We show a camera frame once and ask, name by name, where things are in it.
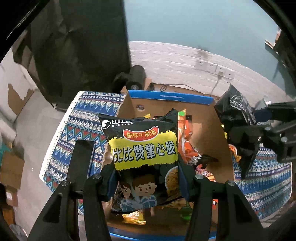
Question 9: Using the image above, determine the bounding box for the black snack bag white text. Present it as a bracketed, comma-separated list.
[214, 84, 257, 133]

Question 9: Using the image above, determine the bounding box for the orange yellow striped snack bag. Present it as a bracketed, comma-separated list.
[178, 114, 218, 182]

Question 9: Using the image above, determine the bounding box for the black yellow noodle snack bag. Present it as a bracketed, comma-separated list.
[99, 109, 180, 214]

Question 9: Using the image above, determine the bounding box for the orange green rice cracker bag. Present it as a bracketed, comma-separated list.
[161, 197, 194, 221]

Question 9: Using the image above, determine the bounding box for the long yellow snack packet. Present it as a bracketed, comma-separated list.
[122, 209, 146, 225]

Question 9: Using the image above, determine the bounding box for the blue cardboard storage box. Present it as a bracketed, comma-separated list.
[99, 90, 233, 240]

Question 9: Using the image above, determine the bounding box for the blue patterned tablecloth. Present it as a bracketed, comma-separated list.
[39, 90, 127, 216]

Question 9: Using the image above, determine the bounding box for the black hanging cloth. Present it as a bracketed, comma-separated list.
[13, 1, 131, 104]

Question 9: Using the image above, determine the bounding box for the white wall socket strip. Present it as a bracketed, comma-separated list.
[195, 59, 235, 79]

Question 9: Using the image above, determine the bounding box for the black camera on box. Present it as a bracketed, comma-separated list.
[112, 65, 146, 93]

